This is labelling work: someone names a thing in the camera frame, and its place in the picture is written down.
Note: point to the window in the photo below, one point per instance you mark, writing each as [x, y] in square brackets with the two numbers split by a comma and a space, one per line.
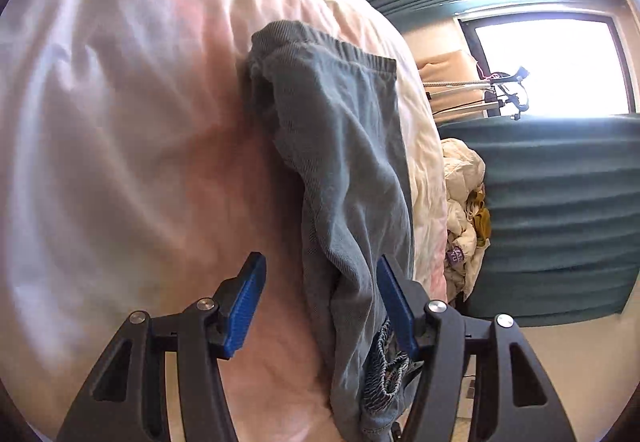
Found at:
[550, 67]

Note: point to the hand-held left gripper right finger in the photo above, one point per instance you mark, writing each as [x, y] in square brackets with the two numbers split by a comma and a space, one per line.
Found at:
[397, 307]

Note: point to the white quilted coat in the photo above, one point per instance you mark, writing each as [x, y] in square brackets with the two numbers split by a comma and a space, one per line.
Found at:
[462, 167]

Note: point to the pile of cream laundry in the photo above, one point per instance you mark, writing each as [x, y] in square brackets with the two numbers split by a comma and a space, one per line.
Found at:
[465, 272]

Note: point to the wide teal curtain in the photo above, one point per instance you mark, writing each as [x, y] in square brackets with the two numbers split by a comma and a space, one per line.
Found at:
[550, 222]

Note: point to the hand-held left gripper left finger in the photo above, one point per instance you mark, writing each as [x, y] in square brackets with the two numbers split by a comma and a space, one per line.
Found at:
[245, 307]

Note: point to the blue denim pants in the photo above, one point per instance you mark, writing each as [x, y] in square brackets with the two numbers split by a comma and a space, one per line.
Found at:
[340, 162]

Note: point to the yellow garment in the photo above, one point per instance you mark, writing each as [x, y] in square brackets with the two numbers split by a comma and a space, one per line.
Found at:
[482, 217]

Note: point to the pastel bed blanket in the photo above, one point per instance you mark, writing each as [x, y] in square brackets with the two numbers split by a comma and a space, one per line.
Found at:
[125, 122]

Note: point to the metal drying rack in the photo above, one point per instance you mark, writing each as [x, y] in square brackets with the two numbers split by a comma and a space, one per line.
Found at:
[465, 83]

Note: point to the purple cloth tag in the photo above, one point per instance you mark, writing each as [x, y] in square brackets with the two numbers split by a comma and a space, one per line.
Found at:
[455, 256]

